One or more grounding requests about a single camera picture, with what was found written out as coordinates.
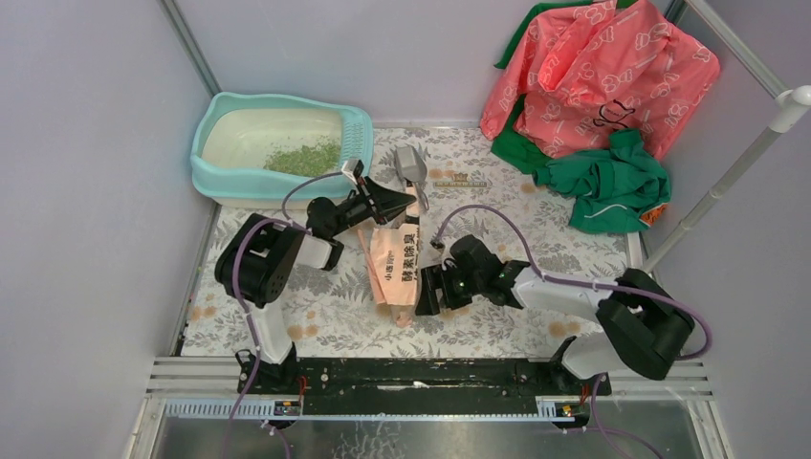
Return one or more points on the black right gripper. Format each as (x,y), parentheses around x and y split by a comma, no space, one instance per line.
(433,277)

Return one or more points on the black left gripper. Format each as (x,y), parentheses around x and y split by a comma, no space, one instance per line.
(383,201)

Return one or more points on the silver metal scoop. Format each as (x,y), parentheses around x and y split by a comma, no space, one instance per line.
(412,169)

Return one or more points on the pink cat litter bag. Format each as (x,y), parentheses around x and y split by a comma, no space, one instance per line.
(391,256)

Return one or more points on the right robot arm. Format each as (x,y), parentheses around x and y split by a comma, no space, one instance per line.
(641,330)

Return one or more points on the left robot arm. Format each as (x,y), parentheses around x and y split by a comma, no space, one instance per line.
(255,266)

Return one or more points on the green cat litter pile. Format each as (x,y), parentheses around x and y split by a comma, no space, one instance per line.
(307,160)

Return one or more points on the teal litter box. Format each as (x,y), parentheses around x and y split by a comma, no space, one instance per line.
(238,132)

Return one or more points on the floral patterned table mat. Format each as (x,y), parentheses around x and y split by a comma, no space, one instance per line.
(332,314)

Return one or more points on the green cloth garment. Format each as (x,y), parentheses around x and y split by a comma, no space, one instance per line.
(620,188)

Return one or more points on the pink printed garment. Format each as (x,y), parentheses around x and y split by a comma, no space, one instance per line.
(580,73)

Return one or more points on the white pipe rack stand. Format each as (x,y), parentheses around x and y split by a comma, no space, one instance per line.
(792,106)

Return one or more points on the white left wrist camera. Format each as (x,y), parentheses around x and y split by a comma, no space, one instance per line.
(352,170)

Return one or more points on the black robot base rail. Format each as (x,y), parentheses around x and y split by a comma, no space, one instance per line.
(361,386)

